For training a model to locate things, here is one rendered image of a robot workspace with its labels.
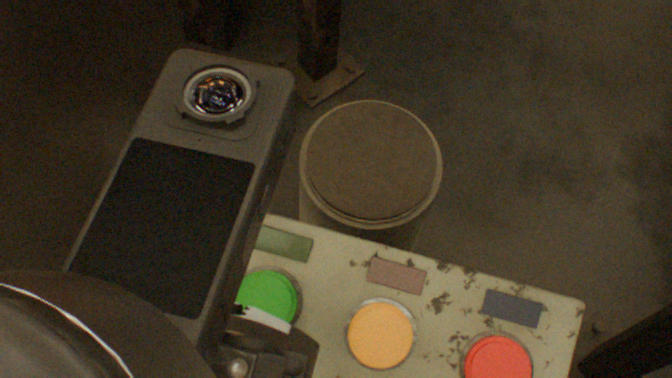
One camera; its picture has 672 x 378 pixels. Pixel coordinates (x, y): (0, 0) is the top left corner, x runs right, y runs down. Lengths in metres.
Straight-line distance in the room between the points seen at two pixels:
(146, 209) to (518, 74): 1.14
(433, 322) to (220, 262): 0.28
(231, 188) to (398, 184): 0.39
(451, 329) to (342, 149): 0.20
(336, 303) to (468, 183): 0.75
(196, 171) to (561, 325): 0.31
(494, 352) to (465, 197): 0.73
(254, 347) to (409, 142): 0.40
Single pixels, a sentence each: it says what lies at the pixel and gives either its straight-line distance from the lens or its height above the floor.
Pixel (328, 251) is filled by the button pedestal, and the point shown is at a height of 0.61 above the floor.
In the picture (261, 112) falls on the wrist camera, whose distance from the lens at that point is 0.24.
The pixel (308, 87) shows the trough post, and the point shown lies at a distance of 1.24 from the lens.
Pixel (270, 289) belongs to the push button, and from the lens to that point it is 0.46.
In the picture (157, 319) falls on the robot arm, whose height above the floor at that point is 0.91.
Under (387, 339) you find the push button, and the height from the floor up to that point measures 0.61.
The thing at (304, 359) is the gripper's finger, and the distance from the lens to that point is 0.26.
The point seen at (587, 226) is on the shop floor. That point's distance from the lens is 1.22.
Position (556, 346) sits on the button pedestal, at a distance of 0.49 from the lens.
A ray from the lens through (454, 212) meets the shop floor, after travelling 1.17.
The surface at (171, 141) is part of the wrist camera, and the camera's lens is 0.23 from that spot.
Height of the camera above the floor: 1.06
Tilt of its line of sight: 66 degrees down
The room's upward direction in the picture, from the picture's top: 6 degrees clockwise
